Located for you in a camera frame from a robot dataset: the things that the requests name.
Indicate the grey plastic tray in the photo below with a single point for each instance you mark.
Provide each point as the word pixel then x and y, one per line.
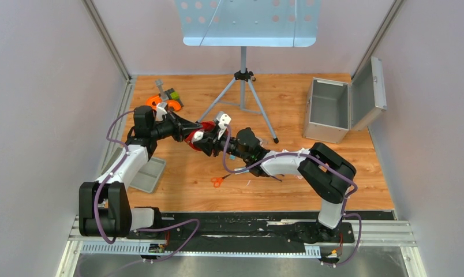
pixel 144 176

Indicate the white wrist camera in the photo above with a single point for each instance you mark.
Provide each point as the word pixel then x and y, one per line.
pixel 161 109
pixel 222 120

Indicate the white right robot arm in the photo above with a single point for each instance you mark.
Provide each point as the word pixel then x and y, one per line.
pixel 329 174

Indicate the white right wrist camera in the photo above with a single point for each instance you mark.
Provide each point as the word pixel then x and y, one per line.
pixel 222 120

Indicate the orange grey toy fixture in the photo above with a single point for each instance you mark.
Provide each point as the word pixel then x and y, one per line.
pixel 171 96

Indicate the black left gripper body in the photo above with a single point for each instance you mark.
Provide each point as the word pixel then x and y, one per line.
pixel 169 128

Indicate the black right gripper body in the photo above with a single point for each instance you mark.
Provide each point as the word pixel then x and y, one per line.
pixel 219 142

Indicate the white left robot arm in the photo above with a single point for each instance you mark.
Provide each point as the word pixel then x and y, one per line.
pixel 103 205

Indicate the blue plastic tweezers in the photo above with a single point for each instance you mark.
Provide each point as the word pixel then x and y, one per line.
pixel 276 178

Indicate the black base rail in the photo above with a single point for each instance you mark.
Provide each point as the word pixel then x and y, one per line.
pixel 246 232

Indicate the blue white sachet lower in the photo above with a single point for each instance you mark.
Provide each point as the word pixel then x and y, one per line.
pixel 241 170

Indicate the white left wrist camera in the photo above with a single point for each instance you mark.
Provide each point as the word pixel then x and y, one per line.
pixel 161 109

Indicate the red first aid pouch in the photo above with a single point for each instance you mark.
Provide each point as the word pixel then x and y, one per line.
pixel 199 134

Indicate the blue music stand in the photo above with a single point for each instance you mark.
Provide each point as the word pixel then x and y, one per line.
pixel 245 24

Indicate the grey metal case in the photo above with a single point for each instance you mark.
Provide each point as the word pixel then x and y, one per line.
pixel 334 107

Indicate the orange handled scissors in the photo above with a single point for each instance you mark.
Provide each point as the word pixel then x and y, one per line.
pixel 217 181

